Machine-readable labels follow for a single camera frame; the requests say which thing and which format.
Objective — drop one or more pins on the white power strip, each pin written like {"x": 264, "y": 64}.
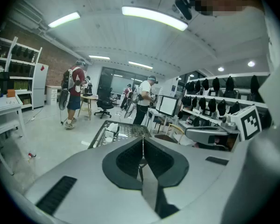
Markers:
{"x": 119, "y": 113}
{"x": 30, "y": 119}

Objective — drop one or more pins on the red chair with wooden back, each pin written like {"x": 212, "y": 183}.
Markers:
{"x": 164, "y": 138}

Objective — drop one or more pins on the person's white shirt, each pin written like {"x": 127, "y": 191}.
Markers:
{"x": 270, "y": 171}

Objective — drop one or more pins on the white black-framed tray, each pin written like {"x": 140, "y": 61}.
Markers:
{"x": 168, "y": 106}

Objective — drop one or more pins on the white side table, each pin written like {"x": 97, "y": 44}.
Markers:
{"x": 152, "y": 113}

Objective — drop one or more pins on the long ceiling light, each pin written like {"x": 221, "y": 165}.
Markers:
{"x": 64, "y": 19}
{"x": 140, "y": 65}
{"x": 154, "y": 16}
{"x": 99, "y": 57}

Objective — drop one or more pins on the black office chair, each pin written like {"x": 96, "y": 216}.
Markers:
{"x": 105, "y": 97}

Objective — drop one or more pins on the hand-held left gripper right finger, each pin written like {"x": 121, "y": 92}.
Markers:
{"x": 165, "y": 164}

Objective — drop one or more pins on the white table with black lines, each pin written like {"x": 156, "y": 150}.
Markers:
{"x": 4, "y": 105}

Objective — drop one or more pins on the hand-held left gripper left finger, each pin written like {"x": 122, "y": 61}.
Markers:
{"x": 121, "y": 164}

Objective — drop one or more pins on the white drawer cabinet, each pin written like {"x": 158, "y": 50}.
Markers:
{"x": 53, "y": 95}

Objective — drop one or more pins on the white plastic cup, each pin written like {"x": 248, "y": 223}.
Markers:
{"x": 108, "y": 139}

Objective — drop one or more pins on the round wooden stool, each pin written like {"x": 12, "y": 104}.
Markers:
{"x": 88, "y": 97}

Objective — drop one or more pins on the small red white object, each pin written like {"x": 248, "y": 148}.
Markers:
{"x": 32, "y": 155}

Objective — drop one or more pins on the white fridge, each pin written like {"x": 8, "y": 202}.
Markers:
{"x": 39, "y": 83}

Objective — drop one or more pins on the black head-mounted camera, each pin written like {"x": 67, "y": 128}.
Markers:
{"x": 183, "y": 7}

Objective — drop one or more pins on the group of black bags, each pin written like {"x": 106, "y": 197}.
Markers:
{"x": 229, "y": 83}

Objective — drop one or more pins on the black bag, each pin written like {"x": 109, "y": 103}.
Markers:
{"x": 3, "y": 83}

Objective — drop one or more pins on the white shelving unit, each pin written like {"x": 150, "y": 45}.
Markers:
{"x": 201, "y": 113}
{"x": 18, "y": 61}

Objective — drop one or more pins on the metal mesh basket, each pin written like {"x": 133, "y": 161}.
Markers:
{"x": 130, "y": 129}

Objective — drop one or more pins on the orange-brown rectangular block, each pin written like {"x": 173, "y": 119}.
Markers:
{"x": 11, "y": 93}

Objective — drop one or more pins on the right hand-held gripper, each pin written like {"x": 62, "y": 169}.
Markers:
{"x": 249, "y": 125}

